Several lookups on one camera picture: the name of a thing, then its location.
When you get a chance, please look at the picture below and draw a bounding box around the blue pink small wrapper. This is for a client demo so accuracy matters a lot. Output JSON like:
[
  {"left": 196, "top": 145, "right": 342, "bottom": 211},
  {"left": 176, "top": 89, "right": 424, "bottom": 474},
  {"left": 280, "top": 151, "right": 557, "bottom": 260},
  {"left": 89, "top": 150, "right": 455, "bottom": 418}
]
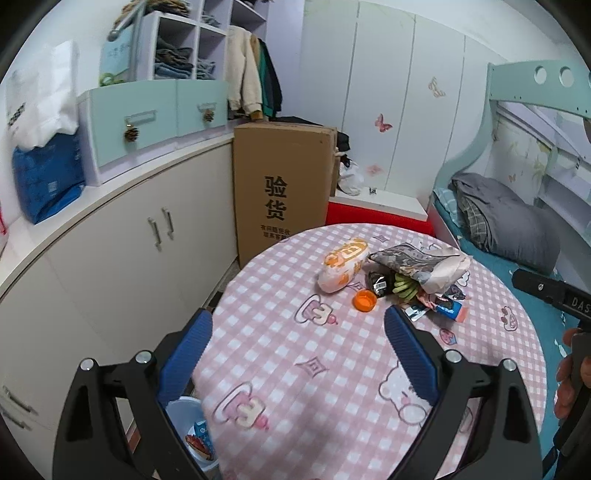
[{"left": 434, "top": 296, "right": 469, "bottom": 323}]

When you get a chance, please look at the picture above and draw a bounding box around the orange white snack bag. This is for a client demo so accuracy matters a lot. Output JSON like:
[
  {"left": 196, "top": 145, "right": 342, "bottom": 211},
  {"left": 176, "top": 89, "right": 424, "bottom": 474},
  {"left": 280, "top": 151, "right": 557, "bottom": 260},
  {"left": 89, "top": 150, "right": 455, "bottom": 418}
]
[{"left": 318, "top": 238, "right": 370, "bottom": 294}]

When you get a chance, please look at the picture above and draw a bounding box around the orange bottle cap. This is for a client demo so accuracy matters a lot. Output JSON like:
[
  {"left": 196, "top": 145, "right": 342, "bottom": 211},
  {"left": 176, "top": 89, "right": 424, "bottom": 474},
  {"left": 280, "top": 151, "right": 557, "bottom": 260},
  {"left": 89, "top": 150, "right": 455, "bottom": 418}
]
[{"left": 353, "top": 289, "right": 378, "bottom": 313}]

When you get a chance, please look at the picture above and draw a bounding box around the blue plastic bag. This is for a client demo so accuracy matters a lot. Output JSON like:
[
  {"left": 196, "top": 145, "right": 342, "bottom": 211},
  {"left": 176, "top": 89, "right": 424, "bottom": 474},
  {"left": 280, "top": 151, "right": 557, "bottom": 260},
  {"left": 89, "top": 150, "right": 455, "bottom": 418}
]
[{"left": 12, "top": 134, "right": 86, "bottom": 224}]

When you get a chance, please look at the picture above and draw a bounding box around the mint bed frame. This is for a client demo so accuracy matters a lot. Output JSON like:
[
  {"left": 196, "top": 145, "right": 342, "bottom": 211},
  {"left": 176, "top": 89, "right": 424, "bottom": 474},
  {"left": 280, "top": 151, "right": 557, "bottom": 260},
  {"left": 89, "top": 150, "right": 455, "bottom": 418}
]
[{"left": 435, "top": 60, "right": 590, "bottom": 242}]

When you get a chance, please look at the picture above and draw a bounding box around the white curved cabinet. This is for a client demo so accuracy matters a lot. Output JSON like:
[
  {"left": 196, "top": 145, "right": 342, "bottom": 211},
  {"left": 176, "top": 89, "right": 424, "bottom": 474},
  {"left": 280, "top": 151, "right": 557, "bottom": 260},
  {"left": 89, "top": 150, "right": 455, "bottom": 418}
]
[{"left": 1, "top": 136, "right": 238, "bottom": 478}]

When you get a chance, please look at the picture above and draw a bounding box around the white trash bin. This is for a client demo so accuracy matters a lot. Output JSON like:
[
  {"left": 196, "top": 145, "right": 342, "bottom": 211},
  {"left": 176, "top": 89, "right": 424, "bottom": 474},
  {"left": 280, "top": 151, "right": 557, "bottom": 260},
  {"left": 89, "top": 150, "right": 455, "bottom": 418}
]
[{"left": 165, "top": 396, "right": 218, "bottom": 477}]

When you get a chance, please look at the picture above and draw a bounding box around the grey folded blanket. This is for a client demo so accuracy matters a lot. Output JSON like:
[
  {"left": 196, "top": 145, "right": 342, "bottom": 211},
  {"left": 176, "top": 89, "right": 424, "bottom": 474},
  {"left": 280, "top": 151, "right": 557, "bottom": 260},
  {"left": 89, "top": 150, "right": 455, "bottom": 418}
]
[{"left": 451, "top": 173, "right": 560, "bottom": 275}]

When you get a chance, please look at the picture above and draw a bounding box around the brown cardboard box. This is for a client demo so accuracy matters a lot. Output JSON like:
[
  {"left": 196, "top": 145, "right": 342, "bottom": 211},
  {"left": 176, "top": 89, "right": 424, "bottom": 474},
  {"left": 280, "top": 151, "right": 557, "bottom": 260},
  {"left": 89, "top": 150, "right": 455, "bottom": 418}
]
[{"left": 232, "top": 122, "right": 339, "bottom": 266}]

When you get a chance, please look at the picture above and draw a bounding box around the person right hand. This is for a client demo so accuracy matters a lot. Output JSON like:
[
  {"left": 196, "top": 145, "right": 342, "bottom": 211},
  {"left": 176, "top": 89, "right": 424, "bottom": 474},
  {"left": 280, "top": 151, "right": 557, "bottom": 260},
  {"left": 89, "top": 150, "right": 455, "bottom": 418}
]
[{"left": 554, "top": 328, "right": 590, "bottom": 420}]

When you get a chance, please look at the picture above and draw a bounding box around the teal bed sheet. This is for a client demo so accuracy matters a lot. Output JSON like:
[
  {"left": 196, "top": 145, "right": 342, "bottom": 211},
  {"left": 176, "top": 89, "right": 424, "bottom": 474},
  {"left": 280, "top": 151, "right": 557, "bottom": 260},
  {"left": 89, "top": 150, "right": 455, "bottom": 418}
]
[{"left": 432, "top": 193, "right": 577, "bottom": 455}]

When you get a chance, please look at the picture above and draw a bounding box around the hanging beige jacket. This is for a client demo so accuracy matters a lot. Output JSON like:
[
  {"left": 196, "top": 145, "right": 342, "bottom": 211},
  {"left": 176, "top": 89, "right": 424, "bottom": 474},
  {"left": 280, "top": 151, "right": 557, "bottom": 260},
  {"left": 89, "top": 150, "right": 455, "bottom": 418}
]
[{"left": 224, "top": 25, "right": 263, "bottom": 121}]

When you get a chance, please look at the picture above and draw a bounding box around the pink checkered tablecloth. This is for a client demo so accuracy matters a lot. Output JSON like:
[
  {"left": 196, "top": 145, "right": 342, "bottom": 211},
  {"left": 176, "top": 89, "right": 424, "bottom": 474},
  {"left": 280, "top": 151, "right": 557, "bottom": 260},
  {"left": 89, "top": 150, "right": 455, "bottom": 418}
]
[{"left": 191, "top": 223, "right": 548, "bottom": 480}]

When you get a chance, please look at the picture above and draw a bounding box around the white plastic bag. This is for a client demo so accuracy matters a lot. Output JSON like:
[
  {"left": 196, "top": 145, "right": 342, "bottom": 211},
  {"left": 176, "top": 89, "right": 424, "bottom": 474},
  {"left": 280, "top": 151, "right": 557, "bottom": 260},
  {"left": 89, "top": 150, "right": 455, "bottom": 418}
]
[{"left": 6, "top": 40, "right": 78, "bottom": 151}]

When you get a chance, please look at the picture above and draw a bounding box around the white shelf with clothes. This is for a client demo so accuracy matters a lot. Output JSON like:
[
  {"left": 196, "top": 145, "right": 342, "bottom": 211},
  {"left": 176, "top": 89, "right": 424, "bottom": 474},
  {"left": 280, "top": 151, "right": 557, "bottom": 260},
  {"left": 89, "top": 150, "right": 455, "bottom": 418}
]
[{"left": 132, "top": 0, "right": 270, "bottom": 80}]

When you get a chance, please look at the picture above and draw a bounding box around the mint drawer unit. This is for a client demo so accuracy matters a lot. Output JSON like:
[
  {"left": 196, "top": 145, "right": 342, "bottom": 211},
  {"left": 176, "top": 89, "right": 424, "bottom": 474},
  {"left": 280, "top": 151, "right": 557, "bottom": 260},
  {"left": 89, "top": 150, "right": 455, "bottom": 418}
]
[{"left": 77, "top": 80, "right": 228, "bottom": 187}]

